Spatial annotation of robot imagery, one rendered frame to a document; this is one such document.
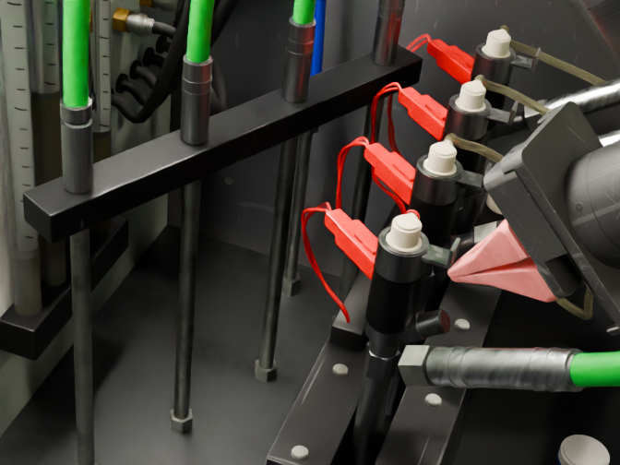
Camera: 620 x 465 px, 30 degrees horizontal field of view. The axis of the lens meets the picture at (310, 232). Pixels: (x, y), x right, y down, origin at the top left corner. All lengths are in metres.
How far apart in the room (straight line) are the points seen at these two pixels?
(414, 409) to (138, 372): 0.30
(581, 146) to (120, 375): 0.50
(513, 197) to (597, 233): 0.04
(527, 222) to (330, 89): 0.30
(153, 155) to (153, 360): 0.29
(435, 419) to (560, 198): 0.24
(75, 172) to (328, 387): 0.21
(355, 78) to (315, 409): 0.24
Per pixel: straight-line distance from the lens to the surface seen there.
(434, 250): 0.64
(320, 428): 0.73
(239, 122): 0.77
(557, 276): 0.57
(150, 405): 0.94
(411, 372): 0.55
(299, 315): 1.03
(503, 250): 0.57
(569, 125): 0.58
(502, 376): 0.51
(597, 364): 0.48
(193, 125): 0.74
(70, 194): 0.70
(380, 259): 0.63
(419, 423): 0.75
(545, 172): 0.55
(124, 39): 0.91
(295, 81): 0.79
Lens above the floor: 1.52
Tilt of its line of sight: 38 degrees down
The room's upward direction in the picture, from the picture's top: 7 degrees clockwise
